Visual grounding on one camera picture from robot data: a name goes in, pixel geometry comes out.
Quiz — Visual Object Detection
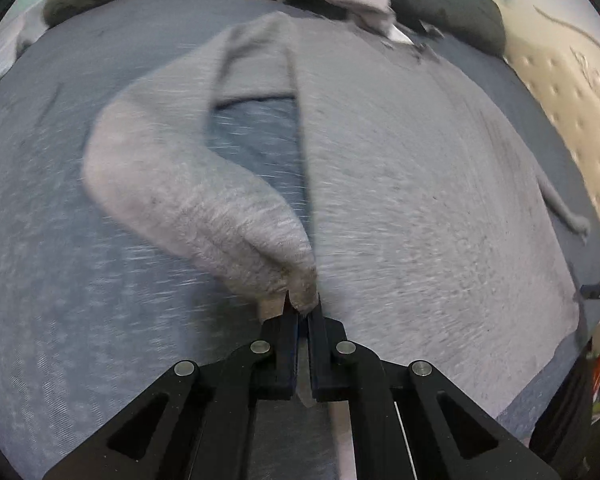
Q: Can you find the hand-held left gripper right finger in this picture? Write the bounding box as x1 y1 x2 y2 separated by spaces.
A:
307 294 561 480

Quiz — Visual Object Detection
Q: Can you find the grey knit sweater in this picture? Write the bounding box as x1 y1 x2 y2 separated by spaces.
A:
82 10 592 411

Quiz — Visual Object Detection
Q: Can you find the white cloth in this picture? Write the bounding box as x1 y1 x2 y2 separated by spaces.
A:
382 22 416 44

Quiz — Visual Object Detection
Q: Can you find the blue patterned bedspread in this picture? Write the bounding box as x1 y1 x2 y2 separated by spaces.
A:
0 0 600 480

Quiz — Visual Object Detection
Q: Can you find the light blue bed sheet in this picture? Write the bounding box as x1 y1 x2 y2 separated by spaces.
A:
0 7 46 93

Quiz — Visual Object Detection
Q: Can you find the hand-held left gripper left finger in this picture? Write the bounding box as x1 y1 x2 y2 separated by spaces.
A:
42 292 301 480

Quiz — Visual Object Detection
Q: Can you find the cream tufted headboard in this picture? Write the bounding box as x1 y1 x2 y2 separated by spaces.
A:
495 0 600 241

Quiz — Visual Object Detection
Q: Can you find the person's right forearm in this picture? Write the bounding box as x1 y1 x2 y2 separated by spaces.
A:
530 345 600 467

